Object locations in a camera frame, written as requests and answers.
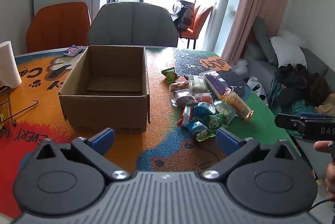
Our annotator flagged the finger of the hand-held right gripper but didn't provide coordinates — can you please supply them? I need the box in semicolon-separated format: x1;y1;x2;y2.
275;113;335;133

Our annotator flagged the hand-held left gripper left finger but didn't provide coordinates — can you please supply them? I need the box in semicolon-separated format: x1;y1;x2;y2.
34;128;131;183

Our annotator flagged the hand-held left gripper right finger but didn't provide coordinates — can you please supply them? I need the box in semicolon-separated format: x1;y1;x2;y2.
201;128;296;181

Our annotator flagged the dark green snack packet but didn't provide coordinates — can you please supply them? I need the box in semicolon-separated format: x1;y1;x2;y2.
204;113;227;133

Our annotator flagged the brown cardboard box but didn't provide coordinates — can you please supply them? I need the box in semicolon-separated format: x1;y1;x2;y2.
58;45;151;133

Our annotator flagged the blue and yellow snack packet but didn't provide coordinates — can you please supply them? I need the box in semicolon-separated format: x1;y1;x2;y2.
186;119;216;141

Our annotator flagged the teal snack packet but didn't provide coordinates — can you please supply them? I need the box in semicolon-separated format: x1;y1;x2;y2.
214;100;238;125

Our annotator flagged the yellow cracker packet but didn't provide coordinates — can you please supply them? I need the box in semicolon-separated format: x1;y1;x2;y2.
221;89;254;121

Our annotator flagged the plain blue snack packet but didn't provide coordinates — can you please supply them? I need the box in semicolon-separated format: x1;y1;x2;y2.
193;102;216;117

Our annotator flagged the red and white snack packet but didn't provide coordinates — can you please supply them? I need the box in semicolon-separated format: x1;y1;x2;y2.
177;106;195;127

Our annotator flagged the clear packet with orange filling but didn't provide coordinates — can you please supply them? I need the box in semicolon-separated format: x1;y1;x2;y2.
193;93;213;103

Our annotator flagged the long purple snack packet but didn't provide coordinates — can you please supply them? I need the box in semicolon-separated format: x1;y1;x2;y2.
203;71;231;100

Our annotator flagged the purple bread packet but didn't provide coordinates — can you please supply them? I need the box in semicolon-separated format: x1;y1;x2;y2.
171;88;198;107

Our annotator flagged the clear biscuit packet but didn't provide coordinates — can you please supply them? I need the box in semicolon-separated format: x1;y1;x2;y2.
169;80;189;92

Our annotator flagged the light green snack packet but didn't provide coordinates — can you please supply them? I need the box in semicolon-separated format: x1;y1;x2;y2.
161;67;180;84

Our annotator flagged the person's right hand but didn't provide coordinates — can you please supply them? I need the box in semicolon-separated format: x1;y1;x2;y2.
314;141;335;194

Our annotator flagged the green jacket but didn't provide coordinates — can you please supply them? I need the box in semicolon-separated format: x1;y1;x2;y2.
267;75;316;136

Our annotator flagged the pile of dark clothes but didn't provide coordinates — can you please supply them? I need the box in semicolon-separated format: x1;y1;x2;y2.
275;63;330;109

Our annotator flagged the white plastic bag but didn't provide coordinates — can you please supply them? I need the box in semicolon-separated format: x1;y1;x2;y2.
247;76;269;105
233;59;249;75

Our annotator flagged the grey sofa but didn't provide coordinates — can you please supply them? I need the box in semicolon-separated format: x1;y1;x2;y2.
243;17;335;136

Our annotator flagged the small grey pillow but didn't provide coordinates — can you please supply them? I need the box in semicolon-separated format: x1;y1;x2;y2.
247;42;265;61

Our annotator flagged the large grey pillow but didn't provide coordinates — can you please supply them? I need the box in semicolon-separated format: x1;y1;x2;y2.
253;17;278;65

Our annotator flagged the small purple card pack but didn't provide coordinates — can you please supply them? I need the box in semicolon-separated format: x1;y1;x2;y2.
63;45;84;57

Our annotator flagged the grey upholstered chair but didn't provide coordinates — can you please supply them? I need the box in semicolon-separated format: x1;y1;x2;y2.
88;2;179;48

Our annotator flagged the orange chair with black legs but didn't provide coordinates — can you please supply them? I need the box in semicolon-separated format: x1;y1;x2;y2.
180;5;214;49

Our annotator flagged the white paper towel roll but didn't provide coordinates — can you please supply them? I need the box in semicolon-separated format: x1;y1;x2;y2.
0;40;23;89

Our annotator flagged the pink curtain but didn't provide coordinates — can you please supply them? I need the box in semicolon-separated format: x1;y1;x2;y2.
221;0;296;65

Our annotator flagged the orange upholstered chair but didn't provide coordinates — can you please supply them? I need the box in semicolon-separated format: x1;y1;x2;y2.
26;2;92;53

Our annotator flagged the black backpack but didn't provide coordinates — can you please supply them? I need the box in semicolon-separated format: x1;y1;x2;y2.
171;0;195;31

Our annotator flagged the black cable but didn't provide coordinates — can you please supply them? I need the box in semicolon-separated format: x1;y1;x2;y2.
309;197;335;214

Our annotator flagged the black wire rack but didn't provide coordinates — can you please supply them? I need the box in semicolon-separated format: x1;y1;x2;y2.
0;83;39;128

